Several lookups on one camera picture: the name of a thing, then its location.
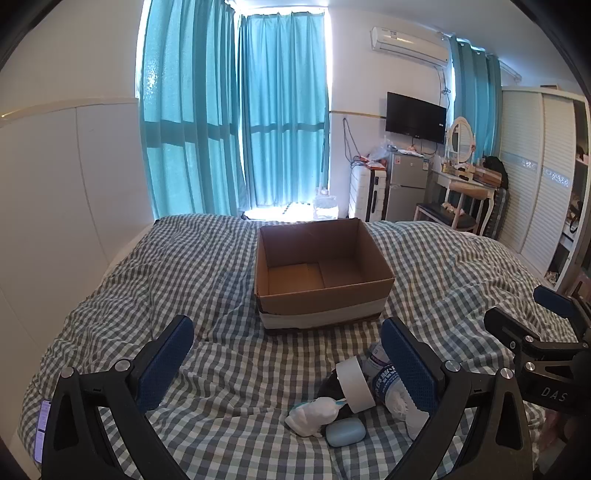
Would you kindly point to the white slatted wardrobe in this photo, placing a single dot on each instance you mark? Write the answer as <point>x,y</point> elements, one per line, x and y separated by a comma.
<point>531,184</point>

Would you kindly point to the black bag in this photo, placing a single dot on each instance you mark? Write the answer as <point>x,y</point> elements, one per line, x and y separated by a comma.
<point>495,168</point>

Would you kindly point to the clear bottle with blue label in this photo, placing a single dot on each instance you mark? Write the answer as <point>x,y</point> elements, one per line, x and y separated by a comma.
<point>385,378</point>

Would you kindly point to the narrow teal curtain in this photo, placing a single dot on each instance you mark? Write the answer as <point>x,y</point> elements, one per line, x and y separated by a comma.
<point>485,92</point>

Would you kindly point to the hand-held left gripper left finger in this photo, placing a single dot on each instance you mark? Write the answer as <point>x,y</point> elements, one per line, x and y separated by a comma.
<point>171,364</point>

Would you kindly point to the white bear figurine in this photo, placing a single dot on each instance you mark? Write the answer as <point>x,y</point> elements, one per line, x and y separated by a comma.
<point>307,417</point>

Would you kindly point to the oval white vanity mirror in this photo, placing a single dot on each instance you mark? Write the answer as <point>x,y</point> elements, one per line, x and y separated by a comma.
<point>461,138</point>

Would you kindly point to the white suitcase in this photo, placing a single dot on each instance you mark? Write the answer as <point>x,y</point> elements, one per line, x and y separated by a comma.
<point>362,194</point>

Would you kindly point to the large clear water jug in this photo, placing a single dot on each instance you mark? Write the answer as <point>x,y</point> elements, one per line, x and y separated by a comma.
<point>325,207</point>

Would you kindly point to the white chair with black seat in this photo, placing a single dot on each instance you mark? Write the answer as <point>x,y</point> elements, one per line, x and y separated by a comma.
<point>438,212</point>

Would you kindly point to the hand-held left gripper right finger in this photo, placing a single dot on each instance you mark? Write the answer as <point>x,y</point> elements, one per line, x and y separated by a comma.
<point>408,364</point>

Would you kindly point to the clear plastic bag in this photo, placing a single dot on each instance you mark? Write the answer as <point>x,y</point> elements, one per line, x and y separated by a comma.
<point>381,154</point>

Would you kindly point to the silver mini fridge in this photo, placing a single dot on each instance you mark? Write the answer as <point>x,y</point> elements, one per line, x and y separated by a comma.
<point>404,184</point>

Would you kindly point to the black wall television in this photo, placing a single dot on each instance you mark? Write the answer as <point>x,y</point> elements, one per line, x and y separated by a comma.
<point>415,117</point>

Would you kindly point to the smartphone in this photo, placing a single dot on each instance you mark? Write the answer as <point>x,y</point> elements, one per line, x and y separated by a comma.
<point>44,429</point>

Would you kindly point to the wide teal curtain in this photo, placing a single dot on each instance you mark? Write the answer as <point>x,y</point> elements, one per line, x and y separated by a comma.
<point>184,115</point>

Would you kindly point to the small white bottle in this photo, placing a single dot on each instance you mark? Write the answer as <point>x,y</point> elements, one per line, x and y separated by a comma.
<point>415,422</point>

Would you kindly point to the brown cardboard box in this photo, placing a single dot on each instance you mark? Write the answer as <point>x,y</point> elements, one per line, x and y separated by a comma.
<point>295,314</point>

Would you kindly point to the white tape roll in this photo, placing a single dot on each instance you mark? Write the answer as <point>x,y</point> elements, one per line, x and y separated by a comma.
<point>358,387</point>

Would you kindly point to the light blue soap case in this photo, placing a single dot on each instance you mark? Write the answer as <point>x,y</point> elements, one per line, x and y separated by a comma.
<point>344,432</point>

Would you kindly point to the grey checked blanket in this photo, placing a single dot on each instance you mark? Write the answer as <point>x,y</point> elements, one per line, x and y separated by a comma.
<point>184,277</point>

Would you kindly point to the white air conditioner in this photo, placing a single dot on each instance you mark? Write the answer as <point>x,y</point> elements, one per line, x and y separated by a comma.
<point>406,44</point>

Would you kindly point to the black round bowl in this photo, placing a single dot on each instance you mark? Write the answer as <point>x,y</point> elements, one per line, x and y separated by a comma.
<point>330,387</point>

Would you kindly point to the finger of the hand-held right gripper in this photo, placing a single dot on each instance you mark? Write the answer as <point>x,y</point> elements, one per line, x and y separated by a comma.
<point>503,323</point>
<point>554,299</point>

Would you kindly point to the white dressing table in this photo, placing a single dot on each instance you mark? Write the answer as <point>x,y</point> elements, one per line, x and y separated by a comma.
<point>461,187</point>

